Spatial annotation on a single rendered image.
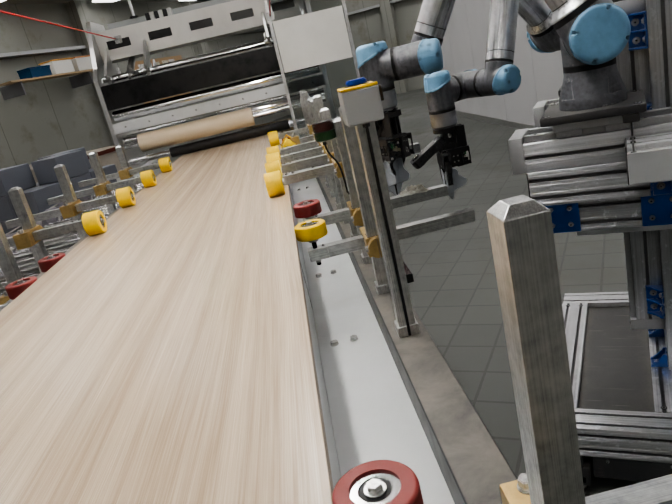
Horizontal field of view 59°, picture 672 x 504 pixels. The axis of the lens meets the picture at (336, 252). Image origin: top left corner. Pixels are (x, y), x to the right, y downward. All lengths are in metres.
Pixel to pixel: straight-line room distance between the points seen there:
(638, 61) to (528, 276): 1.35
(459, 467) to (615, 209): 0.92
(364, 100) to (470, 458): 0.64
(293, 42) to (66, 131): 9.33
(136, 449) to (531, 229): 0.52
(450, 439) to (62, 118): 12.44
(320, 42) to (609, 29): 2.99
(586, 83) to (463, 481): 0.98
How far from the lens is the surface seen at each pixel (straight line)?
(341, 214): 1.73
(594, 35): 1.38
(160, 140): 4.29
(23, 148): 12.42
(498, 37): 1.72
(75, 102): 13.39
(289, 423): 0.70
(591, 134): 1.54
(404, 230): 1.51
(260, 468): 0.65
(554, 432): 0.52
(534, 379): 0.48
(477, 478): 0.88
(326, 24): 4.20
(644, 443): 1.76
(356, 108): 1.12
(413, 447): 1.09
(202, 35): 4.51
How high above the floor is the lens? 1.27
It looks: 17 degrees down
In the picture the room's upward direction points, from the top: 13 degrees counter-clockwise
